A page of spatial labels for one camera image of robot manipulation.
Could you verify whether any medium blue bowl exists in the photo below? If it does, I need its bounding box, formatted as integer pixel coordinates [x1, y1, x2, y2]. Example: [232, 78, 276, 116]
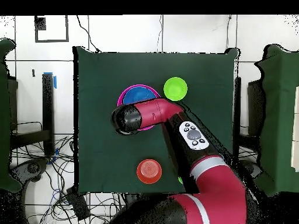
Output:
[123, 86, 158, 105]

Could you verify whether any large pink bowl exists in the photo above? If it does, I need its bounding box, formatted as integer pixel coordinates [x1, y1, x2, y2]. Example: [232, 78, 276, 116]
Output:
[117, 84, 162, 131]

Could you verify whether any small green bowl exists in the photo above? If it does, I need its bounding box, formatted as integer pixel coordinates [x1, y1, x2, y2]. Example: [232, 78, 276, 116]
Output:
[163, 76, 188, 102]

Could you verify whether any small deep orange bowl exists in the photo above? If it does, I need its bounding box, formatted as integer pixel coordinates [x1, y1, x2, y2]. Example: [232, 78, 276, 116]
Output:
[136, 159, 163, 185]

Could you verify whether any dark green tablecloth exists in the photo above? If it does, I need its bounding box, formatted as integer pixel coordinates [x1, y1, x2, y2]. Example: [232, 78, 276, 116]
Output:
[72, 45, 239, 195]

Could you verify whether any black floor box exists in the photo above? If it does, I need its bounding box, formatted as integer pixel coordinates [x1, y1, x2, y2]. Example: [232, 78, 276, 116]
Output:
[65, 186, 91, 221]

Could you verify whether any grey wheeled floor base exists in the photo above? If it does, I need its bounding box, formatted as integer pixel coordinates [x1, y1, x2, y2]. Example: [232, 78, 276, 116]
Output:
[10, 157, 49, 184]
[242, 159, 263, 179]

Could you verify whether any green cloth side table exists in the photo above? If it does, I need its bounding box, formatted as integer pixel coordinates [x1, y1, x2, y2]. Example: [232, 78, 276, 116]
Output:
[0, 38, 23, 193]
[253, 44, 299, 197]

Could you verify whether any white box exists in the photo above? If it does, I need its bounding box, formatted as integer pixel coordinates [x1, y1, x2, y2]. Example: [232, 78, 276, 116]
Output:
[290, 86, 299, 173]

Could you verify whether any tangle of floor cables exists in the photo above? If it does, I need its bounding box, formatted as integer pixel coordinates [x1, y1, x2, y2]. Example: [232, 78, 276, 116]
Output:
[11, 135, 78, 224]

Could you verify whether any black post with blue tape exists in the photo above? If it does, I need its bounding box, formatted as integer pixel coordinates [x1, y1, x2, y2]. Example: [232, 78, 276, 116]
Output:
[41, 72, 57, 156]

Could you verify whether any thin black floor cable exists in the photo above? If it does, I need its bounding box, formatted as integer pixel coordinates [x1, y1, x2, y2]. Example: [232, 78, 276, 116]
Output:
[76, 15, 102, 54]

